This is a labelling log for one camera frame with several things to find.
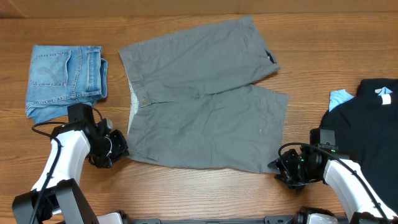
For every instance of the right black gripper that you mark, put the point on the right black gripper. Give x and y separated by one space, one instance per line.
283 166

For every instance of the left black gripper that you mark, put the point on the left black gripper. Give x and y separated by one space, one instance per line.
120 150

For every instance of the grey cotton shorts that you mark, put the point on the grey cotton shorts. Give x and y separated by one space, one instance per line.
195 102

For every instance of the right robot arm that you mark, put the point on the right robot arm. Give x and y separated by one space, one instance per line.
320 160

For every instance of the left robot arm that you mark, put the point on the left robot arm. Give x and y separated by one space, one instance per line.
57 190

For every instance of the black shirt with label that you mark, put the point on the black shirt with label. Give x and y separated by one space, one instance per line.
367 127

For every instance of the light blue garment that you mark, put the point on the light blue garment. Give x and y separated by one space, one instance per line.
339 97

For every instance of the folded blue denim jeans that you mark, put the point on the folded blue denim jeans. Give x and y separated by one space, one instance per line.
60 76

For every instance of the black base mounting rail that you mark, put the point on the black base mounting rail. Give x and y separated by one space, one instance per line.
265 220

